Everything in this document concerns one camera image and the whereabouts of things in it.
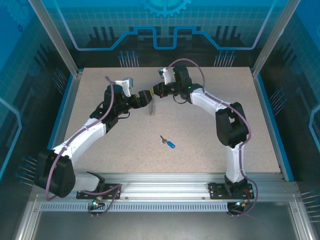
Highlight silver key with blue tag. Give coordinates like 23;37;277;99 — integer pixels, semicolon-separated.
159;134;176;150

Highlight blue table edge strip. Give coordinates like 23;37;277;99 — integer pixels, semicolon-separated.
46;73;77;151

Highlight grey metal panel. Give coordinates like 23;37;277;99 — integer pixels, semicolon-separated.
32;211;301;240

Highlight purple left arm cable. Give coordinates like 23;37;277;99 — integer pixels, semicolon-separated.
44;76;123;218

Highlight wide aluminium base rail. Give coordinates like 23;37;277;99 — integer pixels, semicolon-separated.
47;172;300;201

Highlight aluminium frame post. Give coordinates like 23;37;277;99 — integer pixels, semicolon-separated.
251;0;302;77
27;0;83;77

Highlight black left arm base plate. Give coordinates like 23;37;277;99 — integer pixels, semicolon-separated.
76;183;123;200

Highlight slotted grey cable duct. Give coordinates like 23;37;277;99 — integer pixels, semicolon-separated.
39;201;230;213

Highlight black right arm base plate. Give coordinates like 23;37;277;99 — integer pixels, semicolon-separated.
208;181;255;200

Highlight aluminium lower frame bar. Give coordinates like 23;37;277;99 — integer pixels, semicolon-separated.
14;194;41;240
288;199;312;240

